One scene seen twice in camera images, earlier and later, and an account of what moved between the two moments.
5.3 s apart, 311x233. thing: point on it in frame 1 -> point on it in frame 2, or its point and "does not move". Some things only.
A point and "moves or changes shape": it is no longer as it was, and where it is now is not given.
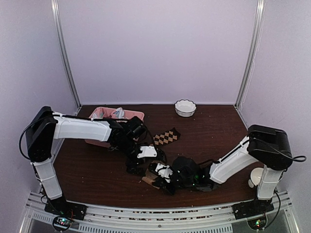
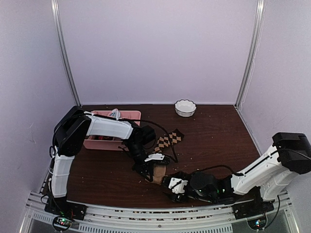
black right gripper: [163, 182] -> [177, 198]
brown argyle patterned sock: [166, 137] moves or changes shape
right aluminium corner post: [252, 51] does not move
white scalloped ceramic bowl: [185, 108] does not move
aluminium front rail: [219, 219] does not move
